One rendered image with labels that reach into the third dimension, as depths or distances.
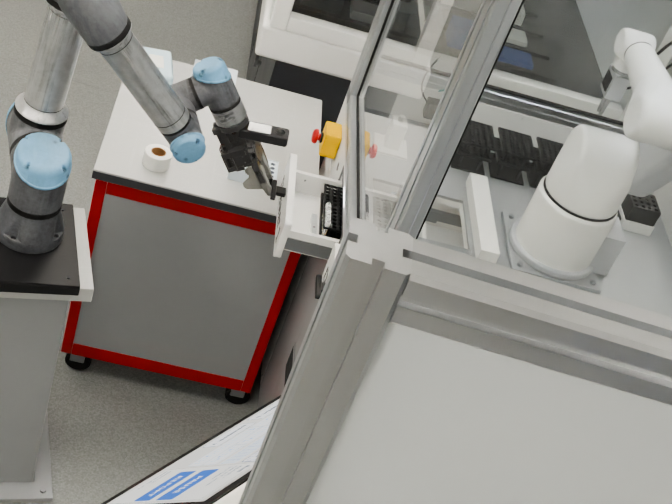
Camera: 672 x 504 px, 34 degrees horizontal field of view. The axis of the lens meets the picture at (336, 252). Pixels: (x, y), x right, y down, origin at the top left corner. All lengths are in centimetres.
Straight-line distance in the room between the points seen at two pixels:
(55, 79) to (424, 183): 85
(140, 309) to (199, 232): 33
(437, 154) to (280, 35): 148
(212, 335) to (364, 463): 237
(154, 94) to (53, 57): 23
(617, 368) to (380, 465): 19
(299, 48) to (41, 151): 119
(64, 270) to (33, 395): 43
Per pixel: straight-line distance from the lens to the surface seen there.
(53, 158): 237
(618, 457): 77
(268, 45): 335
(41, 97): 242
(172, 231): 290
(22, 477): 302
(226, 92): 248
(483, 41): 182
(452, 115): 189
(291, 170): 269
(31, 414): 283
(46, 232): 246
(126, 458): 315
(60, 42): 234
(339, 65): 338
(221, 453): 182
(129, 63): 223
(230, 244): 290
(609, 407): 74
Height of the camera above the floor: 243
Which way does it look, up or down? 37 degrees down
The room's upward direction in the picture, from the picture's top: 21 degrees clockwise
